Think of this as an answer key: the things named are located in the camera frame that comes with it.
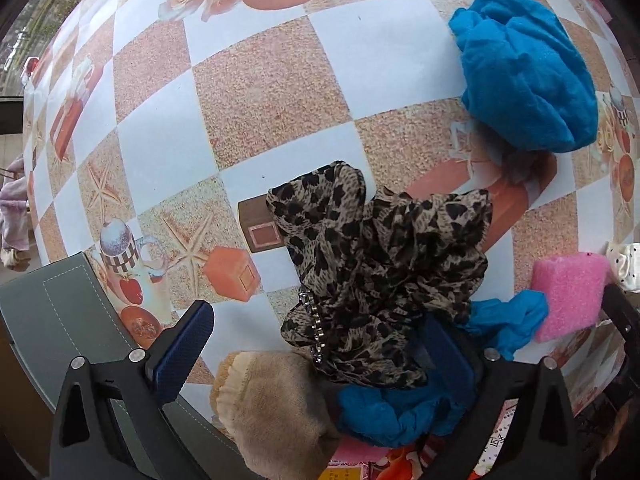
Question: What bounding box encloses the small blue crinkled cloth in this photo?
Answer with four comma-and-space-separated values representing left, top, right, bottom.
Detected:
337, 290, 549, 448

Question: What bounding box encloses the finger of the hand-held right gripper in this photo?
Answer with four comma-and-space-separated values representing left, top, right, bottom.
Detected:
597, 282, 640, 376

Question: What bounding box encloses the pink sponge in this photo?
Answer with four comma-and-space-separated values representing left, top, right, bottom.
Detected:
530, 252, 612, 343

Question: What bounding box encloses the checkered printed tablecloth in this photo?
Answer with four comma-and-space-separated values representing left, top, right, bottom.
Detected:
22, 0, 640, 480

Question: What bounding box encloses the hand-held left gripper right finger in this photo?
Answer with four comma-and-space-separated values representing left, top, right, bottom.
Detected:
420, 312, 586, 480

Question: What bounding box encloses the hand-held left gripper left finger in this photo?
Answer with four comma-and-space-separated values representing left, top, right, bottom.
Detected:
48, 300, 216, 480

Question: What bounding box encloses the large blue crinkled cloth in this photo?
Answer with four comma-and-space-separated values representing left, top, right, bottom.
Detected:
448, 0, 599, 153

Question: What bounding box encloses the printed paper sheet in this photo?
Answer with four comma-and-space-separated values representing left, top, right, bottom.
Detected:
320, 405, 521, 480

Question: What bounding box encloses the pale pink cloth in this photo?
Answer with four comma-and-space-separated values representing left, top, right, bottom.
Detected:
0, 155, 32, 252

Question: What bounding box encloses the leopard print scrunchie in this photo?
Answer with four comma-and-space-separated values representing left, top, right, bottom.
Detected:
266, 160, 493, 391

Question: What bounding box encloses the white polka dot scrunchie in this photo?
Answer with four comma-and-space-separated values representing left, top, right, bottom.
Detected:
602, 241, 640, 291

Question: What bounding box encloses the beige knit hat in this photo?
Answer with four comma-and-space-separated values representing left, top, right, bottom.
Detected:
210, 350, 343, 480

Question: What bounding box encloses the grey storage box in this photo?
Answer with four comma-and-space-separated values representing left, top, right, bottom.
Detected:
0, 252, 241, 480

